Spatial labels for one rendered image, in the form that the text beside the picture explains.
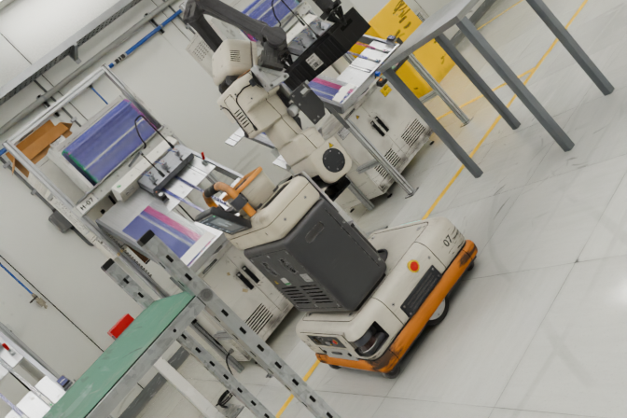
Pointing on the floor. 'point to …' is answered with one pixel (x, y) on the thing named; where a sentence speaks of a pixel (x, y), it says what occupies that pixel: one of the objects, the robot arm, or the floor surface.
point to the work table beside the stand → (446, 16)
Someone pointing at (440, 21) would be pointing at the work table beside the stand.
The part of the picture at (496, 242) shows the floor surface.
